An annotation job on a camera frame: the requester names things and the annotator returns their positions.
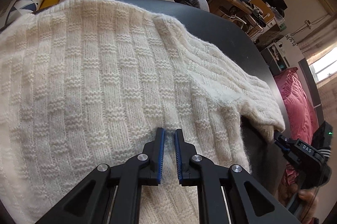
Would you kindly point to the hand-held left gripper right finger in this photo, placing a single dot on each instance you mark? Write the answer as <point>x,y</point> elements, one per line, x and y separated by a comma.
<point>177,153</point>

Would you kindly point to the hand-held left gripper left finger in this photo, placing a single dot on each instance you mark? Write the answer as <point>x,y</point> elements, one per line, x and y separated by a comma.
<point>162,150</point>

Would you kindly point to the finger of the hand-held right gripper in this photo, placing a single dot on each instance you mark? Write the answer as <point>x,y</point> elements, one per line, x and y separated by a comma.
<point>282,141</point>

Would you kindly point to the cream knitted sweater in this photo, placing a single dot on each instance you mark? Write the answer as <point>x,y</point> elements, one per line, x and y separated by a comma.
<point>92,81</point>

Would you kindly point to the person's right hand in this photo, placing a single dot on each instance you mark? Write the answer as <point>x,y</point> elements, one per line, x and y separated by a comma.
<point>306,196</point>

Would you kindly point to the pink ruffled blanket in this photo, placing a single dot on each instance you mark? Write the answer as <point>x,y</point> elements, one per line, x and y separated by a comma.
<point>295,102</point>

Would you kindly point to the dark bed headboard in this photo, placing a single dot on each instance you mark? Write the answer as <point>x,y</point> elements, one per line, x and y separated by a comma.
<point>309,81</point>

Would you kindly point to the patterned beige curtain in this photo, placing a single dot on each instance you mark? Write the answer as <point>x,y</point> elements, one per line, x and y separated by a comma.
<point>321,47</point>
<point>329,92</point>

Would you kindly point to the small window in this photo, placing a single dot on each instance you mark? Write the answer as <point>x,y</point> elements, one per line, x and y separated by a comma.
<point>326,66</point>

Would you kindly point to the leaf print white cabinet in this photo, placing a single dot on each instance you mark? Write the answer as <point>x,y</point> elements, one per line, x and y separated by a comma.
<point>295,45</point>

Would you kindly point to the white cabinet wooden top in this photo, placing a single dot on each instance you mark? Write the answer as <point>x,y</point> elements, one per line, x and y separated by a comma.
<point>266,16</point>

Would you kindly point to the geometric print pillow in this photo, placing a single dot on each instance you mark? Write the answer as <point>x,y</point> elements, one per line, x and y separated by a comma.
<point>23,2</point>

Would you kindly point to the wall power socket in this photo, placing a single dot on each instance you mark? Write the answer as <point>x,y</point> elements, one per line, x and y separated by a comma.
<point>307,23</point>

